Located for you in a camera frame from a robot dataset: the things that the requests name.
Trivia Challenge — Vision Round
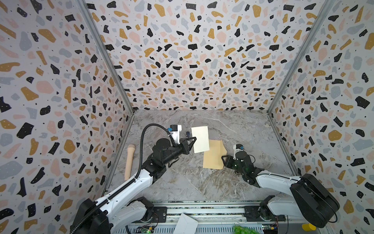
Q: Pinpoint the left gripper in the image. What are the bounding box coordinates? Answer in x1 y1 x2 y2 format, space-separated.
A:
162 136 196 167

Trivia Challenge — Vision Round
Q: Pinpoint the cream paper letter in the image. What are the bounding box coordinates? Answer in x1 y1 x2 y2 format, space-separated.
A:
191 126 209 154

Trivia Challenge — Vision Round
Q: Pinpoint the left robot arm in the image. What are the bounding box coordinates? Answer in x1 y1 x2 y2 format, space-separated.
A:
70 137 197 234

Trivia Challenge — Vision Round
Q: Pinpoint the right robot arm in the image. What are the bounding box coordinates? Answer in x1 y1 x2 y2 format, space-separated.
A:
221 149 340 228

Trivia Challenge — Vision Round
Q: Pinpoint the wooden roller pin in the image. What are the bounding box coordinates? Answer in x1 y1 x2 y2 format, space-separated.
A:
124 144 135 181

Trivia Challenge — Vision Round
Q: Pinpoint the green plastic object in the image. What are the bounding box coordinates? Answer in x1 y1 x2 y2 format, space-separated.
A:
233 225 259 234

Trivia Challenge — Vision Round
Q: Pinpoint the right circuit board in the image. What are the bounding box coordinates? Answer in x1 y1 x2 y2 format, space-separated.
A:
262 224 279 234

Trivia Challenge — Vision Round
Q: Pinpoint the white paper sheet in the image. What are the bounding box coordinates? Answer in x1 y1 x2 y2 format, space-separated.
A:
173 214 198 234

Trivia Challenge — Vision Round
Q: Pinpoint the small circuit board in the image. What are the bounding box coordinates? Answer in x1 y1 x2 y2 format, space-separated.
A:
134 225 155 234

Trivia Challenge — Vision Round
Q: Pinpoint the yellow round object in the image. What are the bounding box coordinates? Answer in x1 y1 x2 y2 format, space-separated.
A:
302 223 317 232

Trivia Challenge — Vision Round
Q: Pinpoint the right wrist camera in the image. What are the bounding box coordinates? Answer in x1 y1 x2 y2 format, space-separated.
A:
233 144 244 160

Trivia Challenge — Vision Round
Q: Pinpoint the black corrugated cable conduit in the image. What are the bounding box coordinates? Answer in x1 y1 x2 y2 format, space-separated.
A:
70 123 173 234

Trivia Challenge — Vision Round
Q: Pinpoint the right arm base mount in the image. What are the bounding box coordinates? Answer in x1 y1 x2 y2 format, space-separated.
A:
244 205 286 222

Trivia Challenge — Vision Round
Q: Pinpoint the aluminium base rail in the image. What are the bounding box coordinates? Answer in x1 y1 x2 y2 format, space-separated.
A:
84 200 310 234

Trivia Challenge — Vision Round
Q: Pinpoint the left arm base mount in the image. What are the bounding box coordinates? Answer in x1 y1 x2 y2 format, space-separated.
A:
140 206 168 223

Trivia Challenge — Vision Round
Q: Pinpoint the left aluminium corner post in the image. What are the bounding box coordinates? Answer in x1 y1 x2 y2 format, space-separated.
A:
74 0 135 115

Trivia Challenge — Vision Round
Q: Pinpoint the aluminium corner post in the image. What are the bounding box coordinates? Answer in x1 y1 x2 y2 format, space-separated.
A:
74 0 135 115
267 0 337 115

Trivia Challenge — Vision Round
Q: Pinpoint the right aluminium corner post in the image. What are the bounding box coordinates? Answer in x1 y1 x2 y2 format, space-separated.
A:
267 0 337 115

